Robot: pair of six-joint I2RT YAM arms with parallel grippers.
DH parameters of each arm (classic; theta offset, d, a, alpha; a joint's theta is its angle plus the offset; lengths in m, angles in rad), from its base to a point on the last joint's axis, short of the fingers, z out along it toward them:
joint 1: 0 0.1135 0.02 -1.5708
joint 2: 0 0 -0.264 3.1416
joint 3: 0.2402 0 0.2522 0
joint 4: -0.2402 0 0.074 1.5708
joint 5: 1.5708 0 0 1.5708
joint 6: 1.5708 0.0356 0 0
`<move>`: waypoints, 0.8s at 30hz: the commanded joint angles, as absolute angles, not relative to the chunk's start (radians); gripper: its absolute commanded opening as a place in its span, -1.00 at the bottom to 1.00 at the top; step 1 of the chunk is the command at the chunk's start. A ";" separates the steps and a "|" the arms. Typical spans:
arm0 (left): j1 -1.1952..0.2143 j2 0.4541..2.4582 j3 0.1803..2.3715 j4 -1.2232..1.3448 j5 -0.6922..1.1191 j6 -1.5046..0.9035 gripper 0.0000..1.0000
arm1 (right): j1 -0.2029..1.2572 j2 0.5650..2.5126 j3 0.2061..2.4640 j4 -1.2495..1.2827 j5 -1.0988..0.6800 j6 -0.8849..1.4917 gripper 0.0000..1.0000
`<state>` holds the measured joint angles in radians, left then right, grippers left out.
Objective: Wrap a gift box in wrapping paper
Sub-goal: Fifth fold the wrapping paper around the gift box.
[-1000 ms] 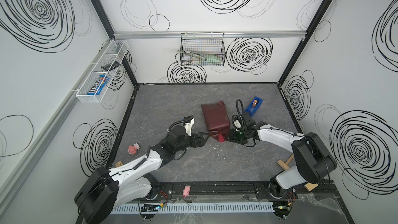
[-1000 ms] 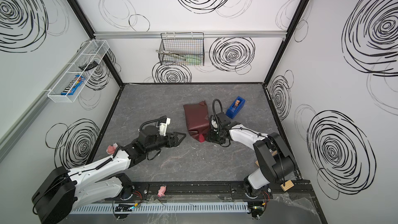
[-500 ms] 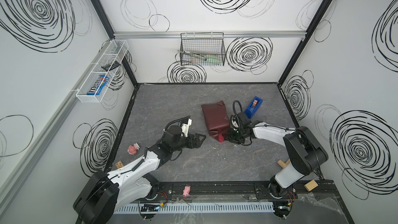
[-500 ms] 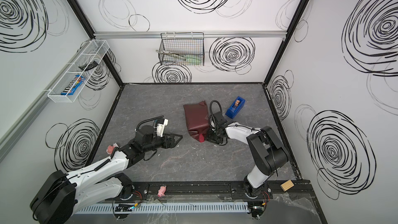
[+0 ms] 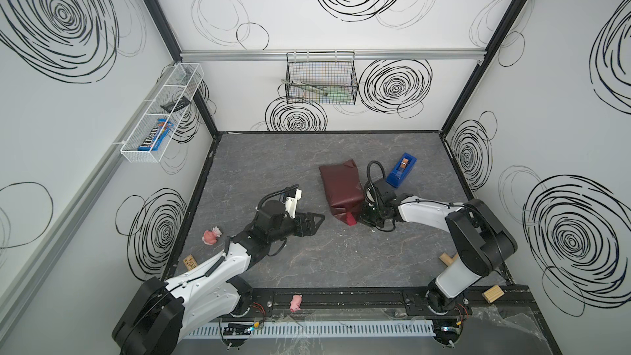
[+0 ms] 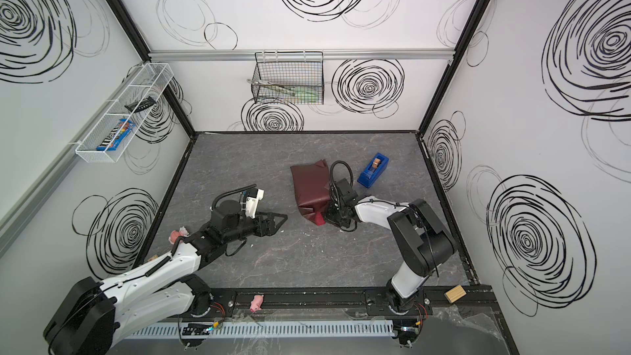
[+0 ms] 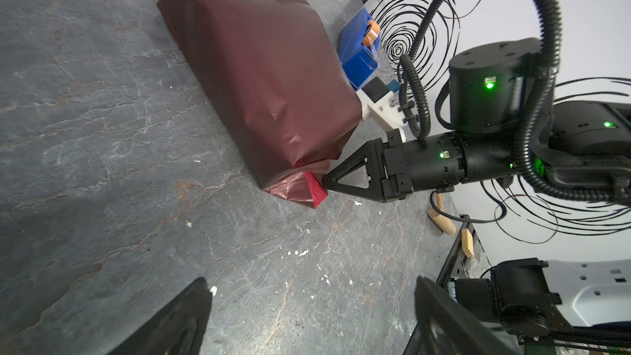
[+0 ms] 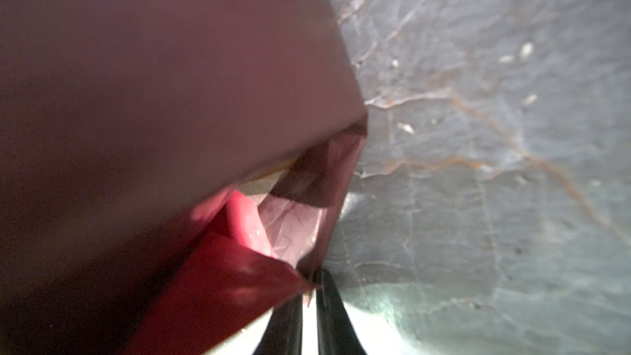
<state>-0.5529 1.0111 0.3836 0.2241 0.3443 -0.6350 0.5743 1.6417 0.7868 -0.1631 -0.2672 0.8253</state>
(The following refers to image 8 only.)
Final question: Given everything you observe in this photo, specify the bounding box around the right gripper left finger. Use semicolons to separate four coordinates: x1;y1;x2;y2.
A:
253;295;303;355

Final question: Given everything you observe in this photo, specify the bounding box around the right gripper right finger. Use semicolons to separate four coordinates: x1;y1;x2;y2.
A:
315;269;366;355

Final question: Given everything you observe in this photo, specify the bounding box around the red wrapping paper sheet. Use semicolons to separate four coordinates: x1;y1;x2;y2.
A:
1;0;367;354

